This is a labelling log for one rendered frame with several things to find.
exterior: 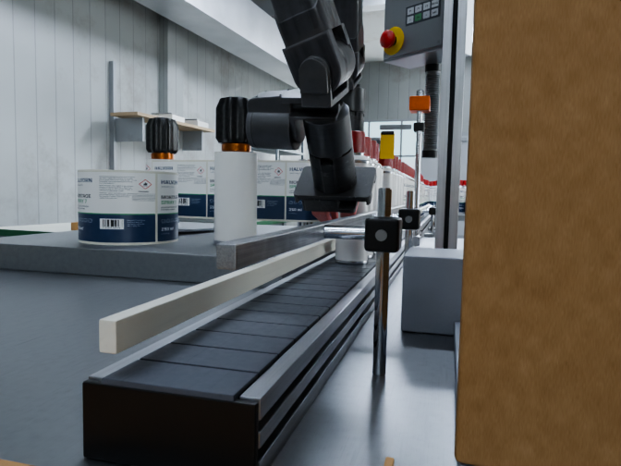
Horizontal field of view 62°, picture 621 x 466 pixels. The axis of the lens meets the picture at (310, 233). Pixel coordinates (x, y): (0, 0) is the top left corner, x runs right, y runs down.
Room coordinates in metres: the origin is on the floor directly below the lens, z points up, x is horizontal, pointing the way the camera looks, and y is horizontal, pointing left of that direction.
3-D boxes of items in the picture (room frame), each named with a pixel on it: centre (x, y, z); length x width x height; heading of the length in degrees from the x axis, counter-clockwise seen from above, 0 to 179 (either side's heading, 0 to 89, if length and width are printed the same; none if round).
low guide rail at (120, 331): (0.81, -0.02, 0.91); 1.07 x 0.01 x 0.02; 165
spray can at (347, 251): (0.82, -0.07, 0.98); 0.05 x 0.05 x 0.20
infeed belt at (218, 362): (1.08, -0.13, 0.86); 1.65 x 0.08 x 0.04; 165
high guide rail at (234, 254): (0.79, -0.09, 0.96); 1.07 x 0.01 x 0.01; 165
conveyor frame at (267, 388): (1.08, -0.13, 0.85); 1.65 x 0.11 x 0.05; 165
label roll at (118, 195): (1.10, 0.38, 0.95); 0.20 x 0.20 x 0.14
